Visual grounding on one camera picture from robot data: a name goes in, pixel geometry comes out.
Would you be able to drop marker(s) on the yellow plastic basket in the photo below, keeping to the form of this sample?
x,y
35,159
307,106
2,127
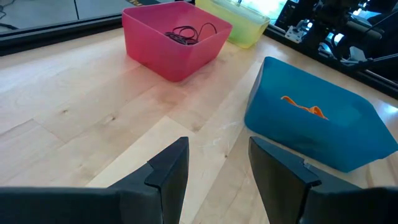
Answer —
x,y
242,28

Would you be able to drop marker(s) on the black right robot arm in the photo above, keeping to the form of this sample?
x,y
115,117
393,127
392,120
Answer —
x,y
351,28

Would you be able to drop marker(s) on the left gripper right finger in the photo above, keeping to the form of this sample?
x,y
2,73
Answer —
x,y
295,193

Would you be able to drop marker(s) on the blue plastic basket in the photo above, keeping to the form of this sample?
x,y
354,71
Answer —
x,y
311,140

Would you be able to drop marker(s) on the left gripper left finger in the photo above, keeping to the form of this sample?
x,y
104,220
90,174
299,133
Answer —
x,y
140,199

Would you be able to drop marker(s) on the red plastic basket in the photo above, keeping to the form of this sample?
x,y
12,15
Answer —
x,y
155,53

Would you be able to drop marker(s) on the black rubber band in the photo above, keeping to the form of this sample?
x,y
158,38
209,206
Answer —
x,y
178,38
186,28
214,28

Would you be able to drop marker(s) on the silver metal bracket plate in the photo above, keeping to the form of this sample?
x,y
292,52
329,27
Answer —
x,y
295,31

